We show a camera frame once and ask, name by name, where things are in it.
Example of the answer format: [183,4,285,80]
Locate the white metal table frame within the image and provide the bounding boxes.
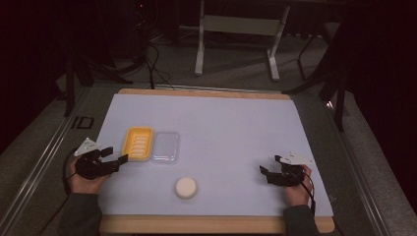
[194,0,291,83]

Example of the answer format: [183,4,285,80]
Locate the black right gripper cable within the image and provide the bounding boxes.
[296,170,318,218]

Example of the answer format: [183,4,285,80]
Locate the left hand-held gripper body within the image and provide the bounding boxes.
[73,137,120,181]

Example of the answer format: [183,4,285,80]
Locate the white table mat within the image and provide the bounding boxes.
[95,92,335,218]

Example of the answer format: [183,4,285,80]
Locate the person's right hand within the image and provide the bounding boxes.
[283,164,314,207]

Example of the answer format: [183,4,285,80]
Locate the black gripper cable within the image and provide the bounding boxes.
[296,170,318,218]
[61,147,80,198]

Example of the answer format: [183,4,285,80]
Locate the black floor cables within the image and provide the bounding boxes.
[131,19,176,90]

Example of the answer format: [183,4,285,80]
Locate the metal floor rail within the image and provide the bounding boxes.
[0,86,92,236]
[326,99,392,236]

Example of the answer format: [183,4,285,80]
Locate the black stand legs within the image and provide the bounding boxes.
[282,19,350,133]
[62,53,136,118]

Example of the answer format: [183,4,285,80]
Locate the clear plastic container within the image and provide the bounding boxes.
[150,131,181,165]

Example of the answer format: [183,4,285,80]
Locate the person's left hand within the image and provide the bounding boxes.
[68,156,110,196]

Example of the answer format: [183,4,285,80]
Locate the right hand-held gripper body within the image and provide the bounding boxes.
[268,151,315,188]

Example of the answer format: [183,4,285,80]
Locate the yellow soap dish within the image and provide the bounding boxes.
[121,126,154,162]

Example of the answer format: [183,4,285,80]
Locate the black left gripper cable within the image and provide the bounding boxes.
[61,147,80,198]

